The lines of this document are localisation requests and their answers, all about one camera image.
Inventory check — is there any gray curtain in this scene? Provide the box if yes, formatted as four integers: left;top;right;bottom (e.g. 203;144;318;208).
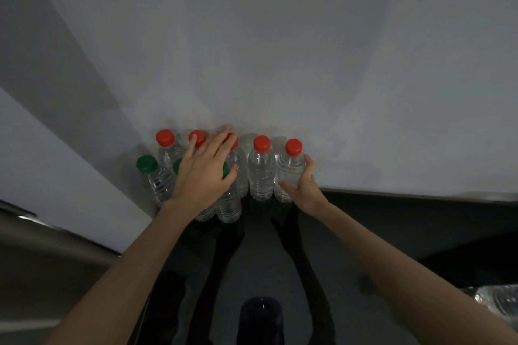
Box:
0;199;122;345

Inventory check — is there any person's right forearm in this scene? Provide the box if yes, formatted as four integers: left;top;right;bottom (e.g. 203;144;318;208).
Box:
317;201;518;345

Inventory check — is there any red cap water bottle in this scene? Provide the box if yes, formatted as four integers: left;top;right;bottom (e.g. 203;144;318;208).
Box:
463;284;518;332
273;138;306;204

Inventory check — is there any person's left forearm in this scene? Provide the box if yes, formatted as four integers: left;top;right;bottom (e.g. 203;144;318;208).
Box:
42;199;195;345

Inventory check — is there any person's right hand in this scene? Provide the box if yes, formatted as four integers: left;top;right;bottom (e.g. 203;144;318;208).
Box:
278;154;331;216

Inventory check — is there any group of clear water bottles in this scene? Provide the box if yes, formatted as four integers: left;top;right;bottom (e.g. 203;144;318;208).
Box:
135;129;278;223

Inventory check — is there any green-capped bottle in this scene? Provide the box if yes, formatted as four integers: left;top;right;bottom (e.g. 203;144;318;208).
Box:
214;161;243;223

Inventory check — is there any person's left hand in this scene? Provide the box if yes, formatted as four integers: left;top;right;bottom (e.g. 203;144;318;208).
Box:
166;125;240;212

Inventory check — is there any black glossy table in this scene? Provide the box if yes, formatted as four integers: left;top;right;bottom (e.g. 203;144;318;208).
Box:
129;189;518;345

